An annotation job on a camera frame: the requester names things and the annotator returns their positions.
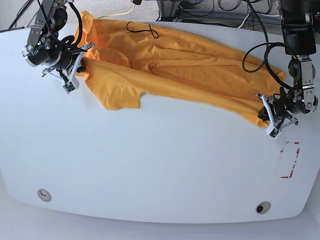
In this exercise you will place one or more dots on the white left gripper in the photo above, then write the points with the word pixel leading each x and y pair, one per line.
pixel 268 114

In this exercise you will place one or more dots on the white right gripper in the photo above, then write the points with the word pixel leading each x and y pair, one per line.
pixel 62 65

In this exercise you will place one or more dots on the orange t-shirt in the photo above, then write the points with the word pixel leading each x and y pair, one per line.
pixel 130 59

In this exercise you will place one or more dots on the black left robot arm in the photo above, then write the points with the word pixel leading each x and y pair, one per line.
pixel 298 23

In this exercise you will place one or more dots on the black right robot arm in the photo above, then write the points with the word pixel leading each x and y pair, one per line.
pixel 50 19

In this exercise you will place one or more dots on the red tape rectangle marking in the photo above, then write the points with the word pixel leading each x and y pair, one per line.
pixel 288 159

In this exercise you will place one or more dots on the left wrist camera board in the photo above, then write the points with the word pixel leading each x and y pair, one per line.
pixel 273 132

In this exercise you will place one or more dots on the right table cable grommet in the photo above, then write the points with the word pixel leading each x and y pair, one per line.
pixel 263 207

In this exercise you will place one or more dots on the table cable grommet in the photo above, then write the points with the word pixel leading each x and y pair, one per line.
pixel 44 195
pixel 263 207

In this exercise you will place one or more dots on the aluminium frame stand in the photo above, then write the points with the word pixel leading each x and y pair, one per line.
pixel 218 12

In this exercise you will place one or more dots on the left table cable grommet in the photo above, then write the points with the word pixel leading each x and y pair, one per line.
pixel 44 195

